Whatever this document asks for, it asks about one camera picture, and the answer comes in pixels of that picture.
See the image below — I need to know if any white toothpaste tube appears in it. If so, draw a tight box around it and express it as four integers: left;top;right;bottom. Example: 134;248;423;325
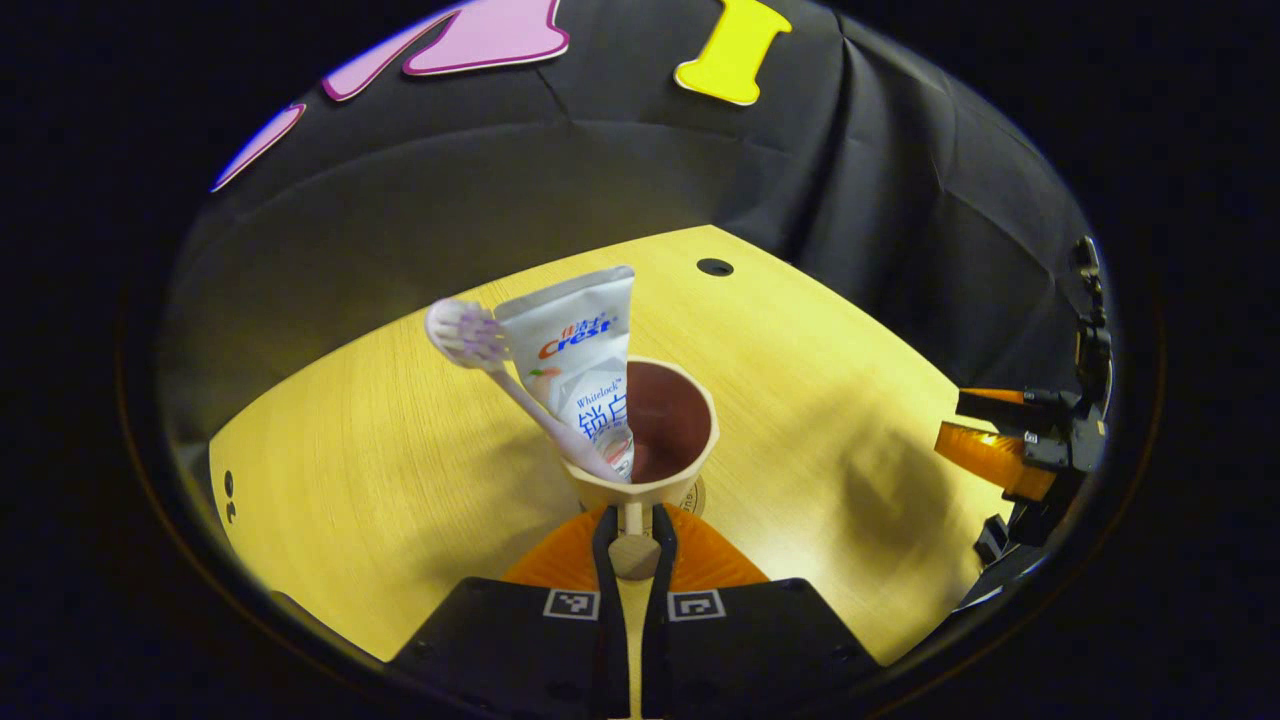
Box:
494;265;637;482

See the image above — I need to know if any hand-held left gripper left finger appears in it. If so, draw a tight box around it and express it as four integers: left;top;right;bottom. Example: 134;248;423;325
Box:
388;505;626;720

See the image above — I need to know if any pink toothbrush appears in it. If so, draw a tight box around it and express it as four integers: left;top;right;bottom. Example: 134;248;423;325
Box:
424;298;626;485

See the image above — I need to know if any black backdrop cloth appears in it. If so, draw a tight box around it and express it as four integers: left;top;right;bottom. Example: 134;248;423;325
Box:
160;0;1101;481

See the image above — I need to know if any beige cup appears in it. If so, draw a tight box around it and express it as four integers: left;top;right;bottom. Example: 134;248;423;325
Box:
560;357;721;582

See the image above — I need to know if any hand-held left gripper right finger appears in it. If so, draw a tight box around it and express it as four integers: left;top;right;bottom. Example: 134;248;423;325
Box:
645;503;886;720

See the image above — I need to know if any wooden desktop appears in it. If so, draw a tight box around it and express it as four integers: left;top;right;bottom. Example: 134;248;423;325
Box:
208;225;1011;720

